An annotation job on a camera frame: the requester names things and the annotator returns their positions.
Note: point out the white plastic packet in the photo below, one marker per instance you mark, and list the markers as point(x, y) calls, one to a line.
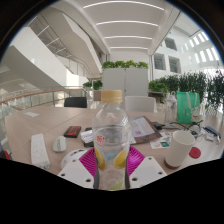
point(209, 137)

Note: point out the dark blue flat case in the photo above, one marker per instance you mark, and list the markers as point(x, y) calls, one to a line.
point(212, 131)

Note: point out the small black device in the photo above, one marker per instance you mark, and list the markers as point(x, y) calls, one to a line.
point(157, 125)

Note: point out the small potted green plant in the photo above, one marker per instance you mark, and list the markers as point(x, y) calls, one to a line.
point(87, 85)
point(97, 86)

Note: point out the small black and red box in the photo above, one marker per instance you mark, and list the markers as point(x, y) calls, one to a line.
point(72, 131)

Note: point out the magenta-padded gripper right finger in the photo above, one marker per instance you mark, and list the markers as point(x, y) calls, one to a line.
point(146, 171)

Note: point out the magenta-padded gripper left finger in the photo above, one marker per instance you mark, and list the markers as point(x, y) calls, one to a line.
point(75, 173)

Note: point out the row of tall green plants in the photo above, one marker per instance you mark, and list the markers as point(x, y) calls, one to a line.
point(196, 86)

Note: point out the grey computer mouse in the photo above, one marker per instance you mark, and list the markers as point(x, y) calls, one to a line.
point(59, 144)

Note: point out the brown clipboard with papers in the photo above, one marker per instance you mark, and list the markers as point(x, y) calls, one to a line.
point(145, 128)

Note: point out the black chair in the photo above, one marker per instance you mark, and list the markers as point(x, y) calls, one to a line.
point(75, 102)

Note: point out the glass railing with wooden handrail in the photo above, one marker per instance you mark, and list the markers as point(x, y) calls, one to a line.
point(30, 95)

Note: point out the white cabinet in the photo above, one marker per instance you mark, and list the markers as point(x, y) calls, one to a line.
point(125, 81)

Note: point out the green bag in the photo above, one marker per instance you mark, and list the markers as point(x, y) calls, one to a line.
point(186, 106)

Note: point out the white chair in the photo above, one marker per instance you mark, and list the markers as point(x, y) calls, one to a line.
point(141, 104)

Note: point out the colourful sticker sheet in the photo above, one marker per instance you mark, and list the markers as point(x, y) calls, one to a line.
point(160, 141)

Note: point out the clear shaker bottle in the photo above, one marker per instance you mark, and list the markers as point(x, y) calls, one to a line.
point(170, 108)

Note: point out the white cup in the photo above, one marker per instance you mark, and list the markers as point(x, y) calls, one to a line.
point(179, 148)

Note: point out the clear bottle with yellow cap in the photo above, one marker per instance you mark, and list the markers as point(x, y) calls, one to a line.
point(111, 133)

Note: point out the green plants atop cabinet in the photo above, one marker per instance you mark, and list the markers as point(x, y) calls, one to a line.
point(125, 64)

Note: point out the ceiling light strips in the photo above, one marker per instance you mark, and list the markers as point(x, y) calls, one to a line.
point(126, 23)

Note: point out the white paper sheet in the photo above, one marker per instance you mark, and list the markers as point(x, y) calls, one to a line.
point(31, 114)

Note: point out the white power strip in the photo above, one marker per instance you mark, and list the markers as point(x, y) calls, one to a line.
point(39, 151)

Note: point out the flat round red coaster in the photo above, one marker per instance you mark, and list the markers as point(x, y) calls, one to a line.
point(195, 153)

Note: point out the white computer mouse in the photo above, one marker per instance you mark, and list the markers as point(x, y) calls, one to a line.
point(71, 156)

